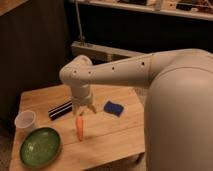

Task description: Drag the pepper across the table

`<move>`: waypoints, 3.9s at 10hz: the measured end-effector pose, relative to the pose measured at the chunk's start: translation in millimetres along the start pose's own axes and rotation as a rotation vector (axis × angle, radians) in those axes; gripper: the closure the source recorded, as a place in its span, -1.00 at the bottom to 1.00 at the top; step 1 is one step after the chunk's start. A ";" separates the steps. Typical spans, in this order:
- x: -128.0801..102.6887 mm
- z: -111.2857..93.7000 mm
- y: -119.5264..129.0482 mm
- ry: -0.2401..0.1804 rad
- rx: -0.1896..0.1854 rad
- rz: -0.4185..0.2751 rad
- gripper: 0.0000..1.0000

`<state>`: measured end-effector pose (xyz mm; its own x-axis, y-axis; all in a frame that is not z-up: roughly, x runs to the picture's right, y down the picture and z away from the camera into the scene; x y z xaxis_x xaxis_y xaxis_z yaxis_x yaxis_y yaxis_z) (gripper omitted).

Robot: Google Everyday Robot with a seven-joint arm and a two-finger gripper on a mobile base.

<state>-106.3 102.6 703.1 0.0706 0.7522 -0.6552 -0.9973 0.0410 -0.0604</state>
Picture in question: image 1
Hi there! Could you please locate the black striped box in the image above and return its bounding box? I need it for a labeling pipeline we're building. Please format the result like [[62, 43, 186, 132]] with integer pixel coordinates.
[[48, 101, 72, 120]]

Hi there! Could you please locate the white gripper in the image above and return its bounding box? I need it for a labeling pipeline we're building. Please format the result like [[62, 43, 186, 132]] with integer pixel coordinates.
[[71, 84, 97, 115]]

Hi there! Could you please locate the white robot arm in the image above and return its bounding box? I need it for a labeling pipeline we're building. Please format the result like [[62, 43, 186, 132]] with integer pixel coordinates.
[[60, 49, 213, 171]]

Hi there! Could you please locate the orange pepper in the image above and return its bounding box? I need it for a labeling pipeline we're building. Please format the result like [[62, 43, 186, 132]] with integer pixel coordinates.
[[76, 115, 84, 141]]

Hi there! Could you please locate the low white shelf rail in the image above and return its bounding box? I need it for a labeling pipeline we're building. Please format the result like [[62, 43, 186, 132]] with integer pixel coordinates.
[[71, 41, 141, 62]]

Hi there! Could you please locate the blue sponge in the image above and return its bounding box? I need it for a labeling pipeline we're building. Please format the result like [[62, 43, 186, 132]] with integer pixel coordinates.
[[104, 101, 124, 117]]

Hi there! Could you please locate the clear plastic cup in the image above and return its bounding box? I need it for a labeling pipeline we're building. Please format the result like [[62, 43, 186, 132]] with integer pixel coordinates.
[[14, 110, 37, 133]]

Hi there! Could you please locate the wooden table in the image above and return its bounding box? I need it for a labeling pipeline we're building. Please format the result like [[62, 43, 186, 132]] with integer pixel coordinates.
[[19, 85, 145, 171]]

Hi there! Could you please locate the upper shelf with clutter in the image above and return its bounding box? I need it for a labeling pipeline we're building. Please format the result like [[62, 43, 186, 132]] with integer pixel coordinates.
[[69, 0, 213, 21]]

